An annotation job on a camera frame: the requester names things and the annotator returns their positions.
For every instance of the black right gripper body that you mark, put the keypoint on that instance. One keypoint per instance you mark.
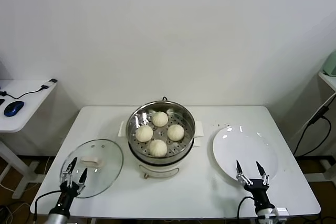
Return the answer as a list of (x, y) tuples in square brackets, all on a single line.
[(260, 192)]

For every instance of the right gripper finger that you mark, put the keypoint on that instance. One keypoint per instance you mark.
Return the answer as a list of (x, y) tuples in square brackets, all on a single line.
[(263, 176), (242, 178)]

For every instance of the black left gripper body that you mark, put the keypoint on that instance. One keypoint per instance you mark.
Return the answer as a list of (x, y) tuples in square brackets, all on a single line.
[(68, 195)]

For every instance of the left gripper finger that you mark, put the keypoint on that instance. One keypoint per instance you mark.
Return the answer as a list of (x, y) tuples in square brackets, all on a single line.
[(67, 176), (82, 179)]

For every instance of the round glass pot lid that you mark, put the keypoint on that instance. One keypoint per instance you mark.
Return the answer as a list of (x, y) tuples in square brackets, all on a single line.
[(107, 155)]

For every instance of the white steamed baozi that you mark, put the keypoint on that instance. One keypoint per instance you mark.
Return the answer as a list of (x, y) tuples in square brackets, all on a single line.
[(158, 148), (160, 118), (175, 132), (144, 133)]

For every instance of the stainless steel steamer basket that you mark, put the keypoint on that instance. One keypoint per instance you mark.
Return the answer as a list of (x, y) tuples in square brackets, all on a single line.
[(187, 121)]

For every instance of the white round plate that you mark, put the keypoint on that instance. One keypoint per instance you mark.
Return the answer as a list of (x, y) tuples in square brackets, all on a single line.
[(236, 145)]

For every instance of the white electric cooker pot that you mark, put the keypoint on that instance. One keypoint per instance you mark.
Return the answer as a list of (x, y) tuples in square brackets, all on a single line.
[(157, 170)]

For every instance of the white side desk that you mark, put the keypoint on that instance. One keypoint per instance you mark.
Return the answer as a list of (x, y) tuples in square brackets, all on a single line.
[(34, 108)]

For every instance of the blue computer mouse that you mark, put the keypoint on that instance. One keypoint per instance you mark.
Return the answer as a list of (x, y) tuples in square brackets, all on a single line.
[(13, 108)]

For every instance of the mint green appliance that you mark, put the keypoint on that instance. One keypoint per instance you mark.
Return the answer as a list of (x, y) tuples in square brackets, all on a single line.
[(330, 65)]

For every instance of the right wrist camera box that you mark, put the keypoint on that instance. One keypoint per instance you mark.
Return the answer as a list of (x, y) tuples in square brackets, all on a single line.
[(282, 211)]

